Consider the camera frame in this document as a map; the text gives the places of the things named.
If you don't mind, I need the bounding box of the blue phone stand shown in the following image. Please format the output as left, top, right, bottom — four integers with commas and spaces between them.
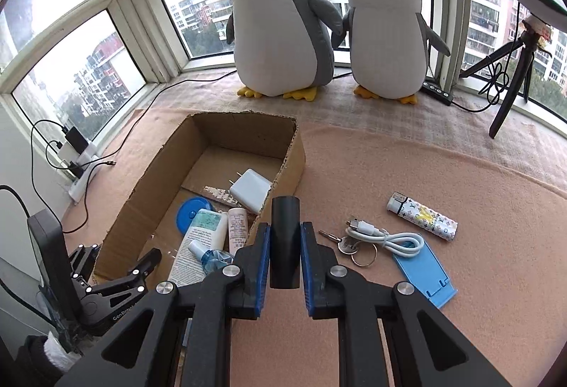
394, 242, 456, 309

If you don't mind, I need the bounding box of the silver key with ring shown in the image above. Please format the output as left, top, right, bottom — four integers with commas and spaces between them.
318, 230, 378, 268

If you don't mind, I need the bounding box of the black cylindrical bottle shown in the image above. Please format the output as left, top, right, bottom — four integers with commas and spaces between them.
270, 196, 301, 290

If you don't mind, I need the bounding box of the white lotion tube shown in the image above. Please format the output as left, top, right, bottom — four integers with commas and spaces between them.
168, 209, 228, 287

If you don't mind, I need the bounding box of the blue round tape measure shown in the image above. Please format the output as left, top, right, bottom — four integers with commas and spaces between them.
176, 196, 214, 235

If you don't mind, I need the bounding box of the pink cosmetic tube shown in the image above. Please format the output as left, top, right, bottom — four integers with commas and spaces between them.
228, 208, 249, 256

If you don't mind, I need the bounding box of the patterned white lighter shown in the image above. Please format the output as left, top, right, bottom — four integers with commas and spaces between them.
386, 192, 459, 241

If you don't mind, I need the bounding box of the white power strip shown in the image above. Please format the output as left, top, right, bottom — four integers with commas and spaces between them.
58, 141, 100, 204

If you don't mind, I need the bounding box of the white power adapter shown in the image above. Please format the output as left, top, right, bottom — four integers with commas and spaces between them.
229, 168, 271, 214

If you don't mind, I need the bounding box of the black charger plug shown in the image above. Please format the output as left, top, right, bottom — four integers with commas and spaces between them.
64, 126, 89, 155

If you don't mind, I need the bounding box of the brown cardboard box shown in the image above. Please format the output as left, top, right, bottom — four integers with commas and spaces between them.
88, 111, 305, 284

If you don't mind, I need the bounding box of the small plush penguin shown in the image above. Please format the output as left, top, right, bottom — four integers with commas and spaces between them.
332, 0, 451, 105

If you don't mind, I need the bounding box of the black tripod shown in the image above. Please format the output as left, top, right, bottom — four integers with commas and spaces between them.
459, 16, 550, 139

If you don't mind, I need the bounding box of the large plush penguin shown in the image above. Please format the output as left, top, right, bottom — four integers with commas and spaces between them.
226, 0, 343, 102

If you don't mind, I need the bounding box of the white usb cable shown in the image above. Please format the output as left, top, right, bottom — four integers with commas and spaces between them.
344, 215, 426, 259

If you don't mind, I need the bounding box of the black usb cable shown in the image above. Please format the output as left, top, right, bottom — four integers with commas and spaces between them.
29, 68, 238, 236

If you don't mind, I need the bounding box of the black inline cable controller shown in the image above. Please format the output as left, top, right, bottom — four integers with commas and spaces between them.
420, 80, 453, 106

